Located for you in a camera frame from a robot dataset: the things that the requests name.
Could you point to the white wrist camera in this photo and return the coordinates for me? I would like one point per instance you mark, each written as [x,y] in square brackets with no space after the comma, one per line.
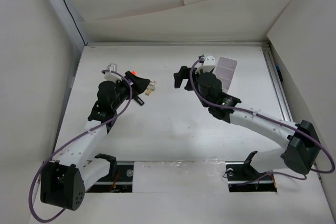
[208,63]
[109,73]

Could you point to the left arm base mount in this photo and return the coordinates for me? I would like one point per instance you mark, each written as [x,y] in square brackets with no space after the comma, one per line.
[119,176]

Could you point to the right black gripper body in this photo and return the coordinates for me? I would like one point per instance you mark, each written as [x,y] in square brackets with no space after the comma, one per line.
[185,74]

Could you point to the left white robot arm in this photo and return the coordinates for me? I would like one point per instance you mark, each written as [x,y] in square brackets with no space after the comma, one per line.
[65,181]

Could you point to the white pen holder box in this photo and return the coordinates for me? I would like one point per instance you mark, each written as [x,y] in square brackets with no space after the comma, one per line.
[224,71]

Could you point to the aluminium table rail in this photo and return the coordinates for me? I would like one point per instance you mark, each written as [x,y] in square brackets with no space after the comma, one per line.
[276,82]

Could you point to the green cap highlighter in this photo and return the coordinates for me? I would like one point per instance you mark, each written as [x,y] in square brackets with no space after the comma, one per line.
[138,100]

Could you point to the white staples box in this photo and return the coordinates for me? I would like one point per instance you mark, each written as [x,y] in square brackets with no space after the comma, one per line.
[152,85]

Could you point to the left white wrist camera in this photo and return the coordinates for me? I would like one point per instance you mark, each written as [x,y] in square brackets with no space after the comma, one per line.
[109,73]

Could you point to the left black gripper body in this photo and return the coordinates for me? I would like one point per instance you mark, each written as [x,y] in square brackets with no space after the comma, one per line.
[136,89]

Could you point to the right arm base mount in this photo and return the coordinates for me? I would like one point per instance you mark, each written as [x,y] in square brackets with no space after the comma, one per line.
[243,178]

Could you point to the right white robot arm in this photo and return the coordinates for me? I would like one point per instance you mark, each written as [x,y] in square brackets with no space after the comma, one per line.
[298,144]

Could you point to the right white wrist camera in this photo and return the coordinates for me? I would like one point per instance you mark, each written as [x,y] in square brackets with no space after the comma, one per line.
[208,63]

